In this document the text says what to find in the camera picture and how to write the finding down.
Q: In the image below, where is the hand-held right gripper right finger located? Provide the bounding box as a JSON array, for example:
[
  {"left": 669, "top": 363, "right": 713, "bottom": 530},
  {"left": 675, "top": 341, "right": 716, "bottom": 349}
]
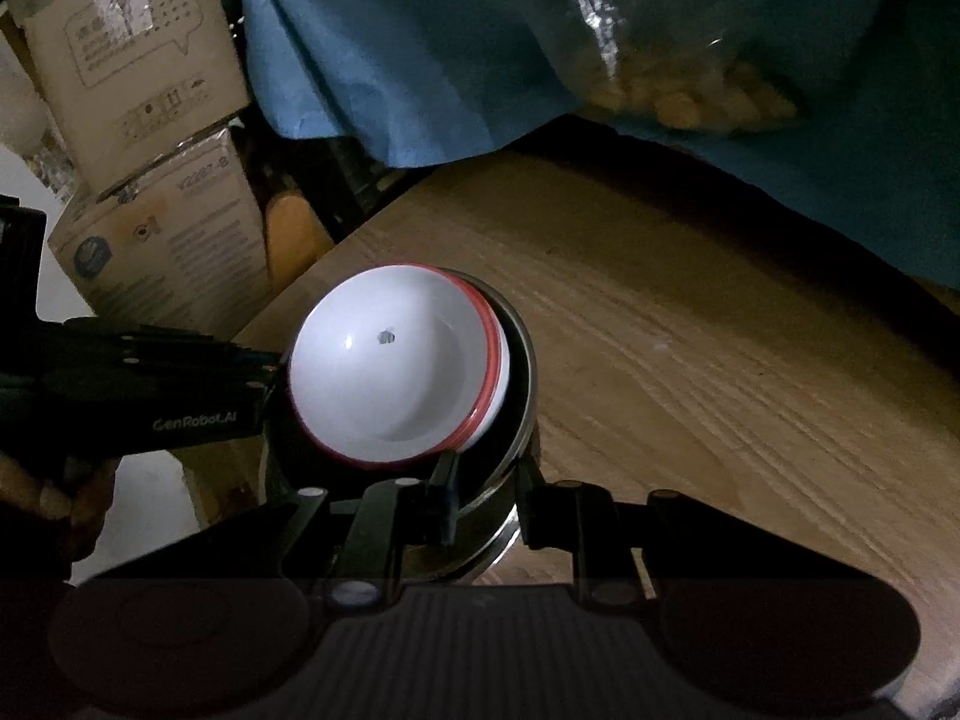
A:
[{"left": 516, "top": 454, "right": 886, "bottom": 611}]

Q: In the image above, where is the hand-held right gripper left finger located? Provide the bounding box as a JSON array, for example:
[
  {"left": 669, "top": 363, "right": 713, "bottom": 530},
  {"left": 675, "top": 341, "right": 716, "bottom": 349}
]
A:
[{"left": 75, "top": 452, "right": 460, "bottom": 611}]

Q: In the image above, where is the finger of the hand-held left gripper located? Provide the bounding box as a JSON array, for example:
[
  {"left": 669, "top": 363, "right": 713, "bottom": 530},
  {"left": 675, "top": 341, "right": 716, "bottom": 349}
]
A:
[{"left": 210, "top": 340, "right": 290, "bottom": 400}]

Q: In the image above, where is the steel bowl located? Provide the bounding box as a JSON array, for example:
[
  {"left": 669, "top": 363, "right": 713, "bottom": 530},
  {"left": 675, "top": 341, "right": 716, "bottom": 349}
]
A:
[{"left": 259, "top": 266, "right": 541, "bottom": 586}]

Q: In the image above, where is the white bowl with dark speck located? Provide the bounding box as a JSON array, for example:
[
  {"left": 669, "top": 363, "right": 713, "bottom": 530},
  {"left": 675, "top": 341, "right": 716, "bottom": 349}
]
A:
[{"left": 289, "top": 264, "right": 500, "bottom": 464}]

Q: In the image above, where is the person's left hand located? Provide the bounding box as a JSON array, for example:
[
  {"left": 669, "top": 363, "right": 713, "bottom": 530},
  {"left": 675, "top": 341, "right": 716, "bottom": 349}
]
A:
[{"left": 0, "top": 450, "right": 121, "bottom": 563}]

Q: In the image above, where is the wooden chair back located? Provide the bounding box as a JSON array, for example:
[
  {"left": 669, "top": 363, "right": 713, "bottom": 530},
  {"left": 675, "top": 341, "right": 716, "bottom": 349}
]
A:
[{"left": 264, "top": 191, "right": 335, "bottom": 290}]

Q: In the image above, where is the printed cardboard box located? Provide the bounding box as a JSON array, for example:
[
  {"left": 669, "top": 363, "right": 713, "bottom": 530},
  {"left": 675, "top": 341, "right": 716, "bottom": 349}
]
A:
[{"left": 46, "top": 126, "right": 272, "bottom": 338}]

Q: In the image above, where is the brown cardboard box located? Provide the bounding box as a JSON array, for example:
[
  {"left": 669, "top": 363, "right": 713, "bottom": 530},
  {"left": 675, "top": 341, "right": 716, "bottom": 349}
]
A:
[{"left": 19, "top": 0, "right": 252, "bottom": 181}]

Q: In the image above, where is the plain blue cloth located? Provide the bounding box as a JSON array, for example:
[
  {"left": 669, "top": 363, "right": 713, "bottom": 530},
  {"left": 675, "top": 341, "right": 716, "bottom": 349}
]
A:
[{"left": 210, "top": 0, "right": 960, "bottom": 290}]

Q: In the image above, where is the clear bag of snacks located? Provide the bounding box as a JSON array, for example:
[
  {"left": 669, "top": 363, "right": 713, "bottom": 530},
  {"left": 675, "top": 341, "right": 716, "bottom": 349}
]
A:
[{"left": 487, "top": 0, "right": 807, "bottom": 140}]

